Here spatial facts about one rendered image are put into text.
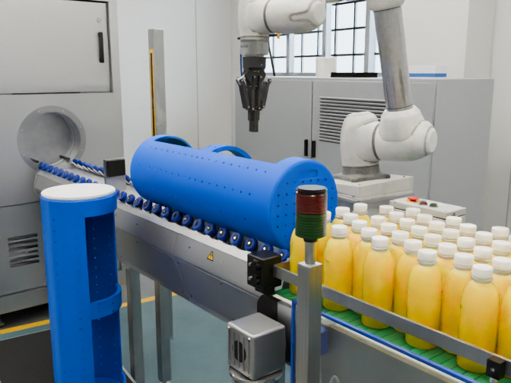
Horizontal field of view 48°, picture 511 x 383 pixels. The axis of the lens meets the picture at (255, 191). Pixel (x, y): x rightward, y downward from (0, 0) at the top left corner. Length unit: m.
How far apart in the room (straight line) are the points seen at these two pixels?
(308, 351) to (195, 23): 6.34
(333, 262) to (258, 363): 0.31
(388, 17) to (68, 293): 1.56
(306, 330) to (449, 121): 2.37
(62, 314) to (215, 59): 5.48
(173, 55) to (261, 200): 5.63
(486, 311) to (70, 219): 1.51
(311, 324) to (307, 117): 3.03
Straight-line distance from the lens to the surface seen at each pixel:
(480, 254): 1.33
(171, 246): 2.14
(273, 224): 1.64
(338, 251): 1.42
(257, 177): 1.69
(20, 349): 3.14
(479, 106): 3.64
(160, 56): 3.05
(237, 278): 1.82
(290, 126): 4.32
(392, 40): 2.21
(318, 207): 1.14
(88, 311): 2.33
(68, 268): 2.28
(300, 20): 1.72
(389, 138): 2.27
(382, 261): 1.34
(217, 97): 7.46
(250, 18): 1.81
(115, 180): 2.82
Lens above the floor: 1.49
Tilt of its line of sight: 12 degrees down
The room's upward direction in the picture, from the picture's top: straight up
